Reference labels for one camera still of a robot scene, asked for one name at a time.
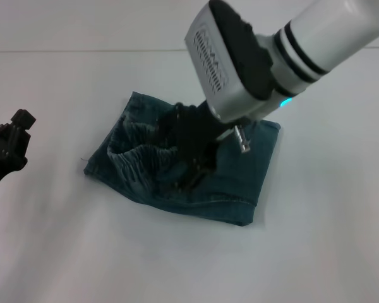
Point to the blue denim shorts with print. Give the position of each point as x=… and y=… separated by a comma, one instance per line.
x=240, y=189

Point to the silver right wrist connector plug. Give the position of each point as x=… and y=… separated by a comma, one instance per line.
x=241, y=139

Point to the silver vented wrist camera box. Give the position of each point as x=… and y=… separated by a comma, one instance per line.
x=214, y=57

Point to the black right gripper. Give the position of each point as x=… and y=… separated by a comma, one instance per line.
x=199, y=139

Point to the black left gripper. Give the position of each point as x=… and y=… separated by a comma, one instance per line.
x=3, y=151

